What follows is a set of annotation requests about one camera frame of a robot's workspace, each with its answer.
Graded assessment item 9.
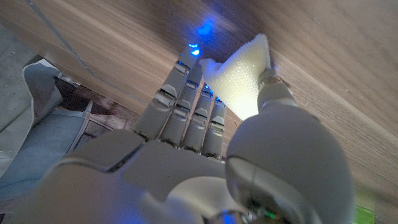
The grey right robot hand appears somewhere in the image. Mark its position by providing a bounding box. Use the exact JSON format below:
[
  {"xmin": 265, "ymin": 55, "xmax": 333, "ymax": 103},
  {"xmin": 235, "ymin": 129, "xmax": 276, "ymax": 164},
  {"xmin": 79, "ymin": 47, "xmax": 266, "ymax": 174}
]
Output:
[{"xmin": 0, "ymin": 42, "xmax": 355, "ymax": 224}]

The pale yellow sponge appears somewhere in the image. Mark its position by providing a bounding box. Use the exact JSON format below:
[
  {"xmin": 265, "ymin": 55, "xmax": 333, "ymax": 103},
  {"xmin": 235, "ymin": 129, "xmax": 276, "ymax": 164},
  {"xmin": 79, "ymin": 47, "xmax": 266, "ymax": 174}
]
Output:
[{"xmin": 198, "ymin": 33, "xmax": 272, "ymax": 121}]

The green cube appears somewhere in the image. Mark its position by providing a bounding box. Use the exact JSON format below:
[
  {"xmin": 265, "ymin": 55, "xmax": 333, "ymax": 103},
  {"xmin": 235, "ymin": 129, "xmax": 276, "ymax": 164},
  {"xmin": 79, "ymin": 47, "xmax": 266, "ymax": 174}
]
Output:
[{"xmin": 354, "ymin": 205, "xmax": 376, "ymax": 224}]

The pale grey hanging cloth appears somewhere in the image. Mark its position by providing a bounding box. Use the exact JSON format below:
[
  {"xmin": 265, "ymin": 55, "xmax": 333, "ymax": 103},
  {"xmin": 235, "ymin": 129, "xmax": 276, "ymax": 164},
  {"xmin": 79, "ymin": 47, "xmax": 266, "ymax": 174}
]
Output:
[{"xmin": 0, "ymin": 58, "xmax": 65, "ymax": 178}]

